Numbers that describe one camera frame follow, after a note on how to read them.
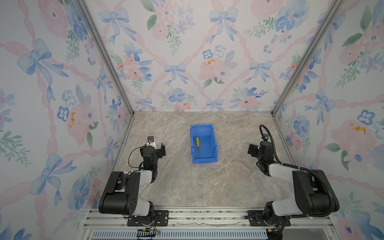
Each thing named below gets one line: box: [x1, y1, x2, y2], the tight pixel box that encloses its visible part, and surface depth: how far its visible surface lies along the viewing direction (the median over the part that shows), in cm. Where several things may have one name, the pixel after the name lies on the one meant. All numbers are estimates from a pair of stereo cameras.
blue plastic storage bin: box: [190, 124, 218, 164], surface depth 102 cm
